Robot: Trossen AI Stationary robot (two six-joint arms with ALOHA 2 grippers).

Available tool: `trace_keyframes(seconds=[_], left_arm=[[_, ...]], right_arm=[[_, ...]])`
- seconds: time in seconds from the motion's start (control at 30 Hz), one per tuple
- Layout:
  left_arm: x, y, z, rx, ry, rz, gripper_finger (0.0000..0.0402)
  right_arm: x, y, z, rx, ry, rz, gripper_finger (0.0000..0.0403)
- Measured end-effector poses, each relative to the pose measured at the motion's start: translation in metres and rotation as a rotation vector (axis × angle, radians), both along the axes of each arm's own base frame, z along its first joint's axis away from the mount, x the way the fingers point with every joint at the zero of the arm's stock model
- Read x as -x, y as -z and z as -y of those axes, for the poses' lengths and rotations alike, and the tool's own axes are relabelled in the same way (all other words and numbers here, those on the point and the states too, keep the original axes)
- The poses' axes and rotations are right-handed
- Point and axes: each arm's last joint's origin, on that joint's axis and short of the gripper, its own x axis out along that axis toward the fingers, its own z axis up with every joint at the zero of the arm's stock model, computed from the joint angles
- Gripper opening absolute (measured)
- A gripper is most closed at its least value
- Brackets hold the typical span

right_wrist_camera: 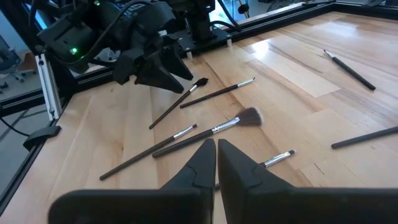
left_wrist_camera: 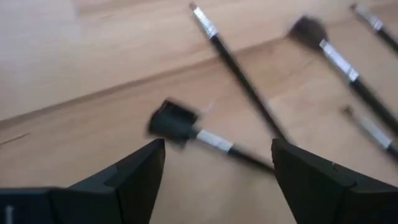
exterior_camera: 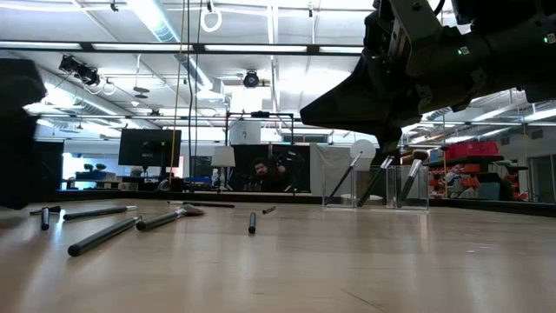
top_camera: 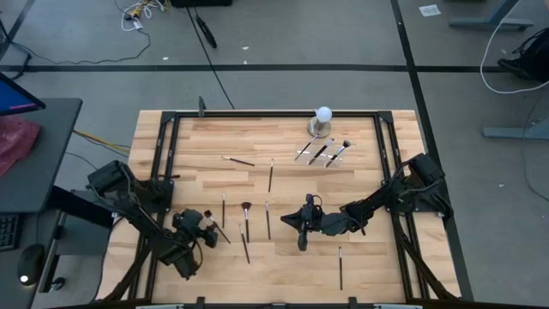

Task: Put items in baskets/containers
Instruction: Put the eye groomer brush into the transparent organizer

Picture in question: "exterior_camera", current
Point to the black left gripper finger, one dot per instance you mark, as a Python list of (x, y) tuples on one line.
[(15, 161)]

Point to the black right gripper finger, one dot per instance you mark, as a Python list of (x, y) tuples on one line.
[(391, 138), (360, 100)]

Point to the large round-head makeup brush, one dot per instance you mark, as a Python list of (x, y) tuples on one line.
[(411, 176)]

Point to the thin black makeup brush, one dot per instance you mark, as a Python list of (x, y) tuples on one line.
[(269, 210), (252, 222), (100, 212), (343, 178), (44, 217), (104, 235), (375, 181), (202, 204)]

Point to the fan makeup brush brown bristles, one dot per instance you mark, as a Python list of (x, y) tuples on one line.
[(156, 222)]

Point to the small white globe lamp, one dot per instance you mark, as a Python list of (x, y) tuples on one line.
[(367, 148)]

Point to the black partition panel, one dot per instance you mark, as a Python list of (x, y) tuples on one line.
[(50, 169)]

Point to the clear acrylic brush organizer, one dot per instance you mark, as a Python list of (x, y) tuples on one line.
[(423, 191)]

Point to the grey cloth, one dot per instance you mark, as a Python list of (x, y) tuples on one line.
[(317, 165)]

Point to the potted plants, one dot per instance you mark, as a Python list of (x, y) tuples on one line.
[(94, 167)]

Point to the red storage bins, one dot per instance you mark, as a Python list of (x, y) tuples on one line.
[(471, 150)]

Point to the storage shelf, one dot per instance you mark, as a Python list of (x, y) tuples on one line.
[(473, 178)]

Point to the white box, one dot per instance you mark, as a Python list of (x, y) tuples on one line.
[(245, 132)]

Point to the person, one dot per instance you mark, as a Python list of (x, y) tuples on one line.
[(262, 171)]

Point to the black monitor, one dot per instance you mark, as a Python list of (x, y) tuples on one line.
[(147, 148)]

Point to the white-shade table lamp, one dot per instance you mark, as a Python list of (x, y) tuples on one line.
[(223, 156)]

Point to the black overhead beam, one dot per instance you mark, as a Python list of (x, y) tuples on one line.
[(198, 48)]

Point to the black hanging camera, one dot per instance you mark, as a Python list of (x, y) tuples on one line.
[(80, 69)]

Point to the round black ceiling camera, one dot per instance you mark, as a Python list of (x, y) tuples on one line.
[(251, 79)]

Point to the black metal table frame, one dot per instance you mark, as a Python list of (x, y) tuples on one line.
[(282, 197)]

